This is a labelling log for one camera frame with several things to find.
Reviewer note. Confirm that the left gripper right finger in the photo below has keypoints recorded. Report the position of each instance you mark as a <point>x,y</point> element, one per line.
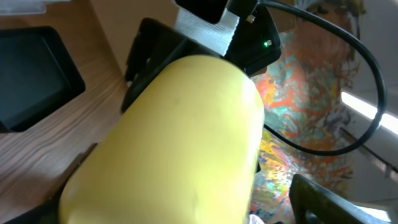
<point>312,203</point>

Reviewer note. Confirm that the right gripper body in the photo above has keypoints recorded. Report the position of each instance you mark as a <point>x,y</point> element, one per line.
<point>255,45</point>

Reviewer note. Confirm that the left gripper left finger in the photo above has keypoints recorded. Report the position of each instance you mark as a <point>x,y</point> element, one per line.
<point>47,212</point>

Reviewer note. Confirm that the yellow plastic cup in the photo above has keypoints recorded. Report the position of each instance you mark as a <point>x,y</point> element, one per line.
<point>185,151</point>

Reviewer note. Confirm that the black waste tray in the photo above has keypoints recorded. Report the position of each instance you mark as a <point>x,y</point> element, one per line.
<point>38,76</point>

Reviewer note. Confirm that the clear plastic bin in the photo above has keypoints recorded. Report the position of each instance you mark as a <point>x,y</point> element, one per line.
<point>25,7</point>

